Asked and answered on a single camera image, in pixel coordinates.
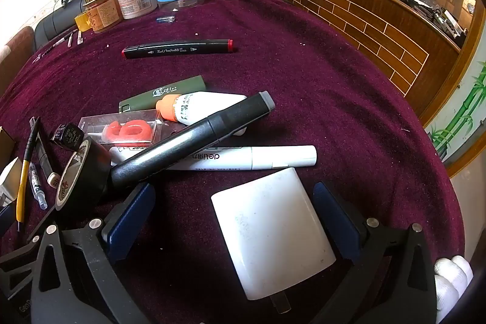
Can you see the dark pen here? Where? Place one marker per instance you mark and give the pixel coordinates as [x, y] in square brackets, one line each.
[55, 46]

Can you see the black pen white end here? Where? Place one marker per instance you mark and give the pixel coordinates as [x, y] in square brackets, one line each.
[53, 180]

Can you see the wooden counter brick pattern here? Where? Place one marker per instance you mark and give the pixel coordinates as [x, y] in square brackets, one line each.
[360, 16]

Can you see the black tape roll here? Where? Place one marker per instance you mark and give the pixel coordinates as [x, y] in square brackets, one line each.
[95, 172]

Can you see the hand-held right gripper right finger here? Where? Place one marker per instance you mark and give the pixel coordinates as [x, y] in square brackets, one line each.
[338, 225]

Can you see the small clear cap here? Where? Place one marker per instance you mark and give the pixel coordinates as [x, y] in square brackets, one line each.
[166, 19]

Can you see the large white charger block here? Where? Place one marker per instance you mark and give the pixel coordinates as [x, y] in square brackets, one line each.
[265, 233]

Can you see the small black box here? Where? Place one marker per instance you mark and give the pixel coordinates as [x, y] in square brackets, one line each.
[68, 136]

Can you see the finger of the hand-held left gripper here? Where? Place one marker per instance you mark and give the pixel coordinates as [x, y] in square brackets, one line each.
[5, 219]

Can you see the small white charger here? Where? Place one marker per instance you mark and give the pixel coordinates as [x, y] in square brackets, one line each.
[9, 176]

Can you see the green lighter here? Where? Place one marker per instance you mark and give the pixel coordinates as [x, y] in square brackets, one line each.
[159, 94]

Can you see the white paint marker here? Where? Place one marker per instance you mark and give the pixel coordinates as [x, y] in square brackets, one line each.
[265, 157]

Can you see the black marker grey cap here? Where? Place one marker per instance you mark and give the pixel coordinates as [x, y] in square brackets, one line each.
[182, 145]

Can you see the slim white tool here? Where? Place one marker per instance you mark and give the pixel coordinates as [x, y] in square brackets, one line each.
[80, 37]
[71, 39]

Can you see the black leather sofa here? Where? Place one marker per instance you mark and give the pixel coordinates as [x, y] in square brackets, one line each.
[57, 22]

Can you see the brown armchair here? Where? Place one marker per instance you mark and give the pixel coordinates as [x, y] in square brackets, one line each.
[15, 54]

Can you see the maroon tablecloth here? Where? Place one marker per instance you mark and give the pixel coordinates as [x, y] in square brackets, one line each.
[303, 81]

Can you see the amber jar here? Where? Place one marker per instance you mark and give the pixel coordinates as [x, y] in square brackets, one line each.
[104, 14]

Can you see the yellow tape roll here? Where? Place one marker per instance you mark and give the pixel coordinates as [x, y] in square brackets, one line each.
[81, 22]

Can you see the black marker red cap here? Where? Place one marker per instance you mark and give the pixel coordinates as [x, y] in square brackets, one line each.
[174, 49]

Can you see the person's right hand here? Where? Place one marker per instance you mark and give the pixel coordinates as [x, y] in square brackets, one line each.
[452, 282]

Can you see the yellow black pen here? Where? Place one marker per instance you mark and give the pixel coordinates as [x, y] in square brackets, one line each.
[23, 176]

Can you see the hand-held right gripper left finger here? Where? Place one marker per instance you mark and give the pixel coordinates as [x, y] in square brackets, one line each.
[129, 217]

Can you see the bamboo wall sticker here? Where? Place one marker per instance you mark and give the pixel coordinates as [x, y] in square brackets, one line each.
[463, 107]

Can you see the white glue bottle orange cap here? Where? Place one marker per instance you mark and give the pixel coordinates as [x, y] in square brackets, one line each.
[205, 107]

